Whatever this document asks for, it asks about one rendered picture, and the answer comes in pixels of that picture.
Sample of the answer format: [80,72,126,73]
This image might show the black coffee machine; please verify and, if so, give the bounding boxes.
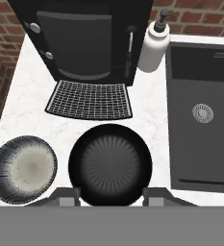
[8,0,155,121]

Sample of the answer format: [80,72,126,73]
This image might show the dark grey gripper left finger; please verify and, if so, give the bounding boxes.
[24,186,83,208]

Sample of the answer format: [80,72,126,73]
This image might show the small grey patterned bowl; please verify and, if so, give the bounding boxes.
[0,135,59,206]

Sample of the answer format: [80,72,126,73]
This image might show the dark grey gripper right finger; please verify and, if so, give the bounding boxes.
[141,186,199,208]

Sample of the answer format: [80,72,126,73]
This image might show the white soap dispenser bottle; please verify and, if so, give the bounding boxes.
[137,8,179,74]

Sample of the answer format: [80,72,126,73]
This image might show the dark grey sink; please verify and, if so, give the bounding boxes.
[164,41,224,194]

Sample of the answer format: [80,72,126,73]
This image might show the large black bowl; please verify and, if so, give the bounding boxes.
[67,123,154,208]

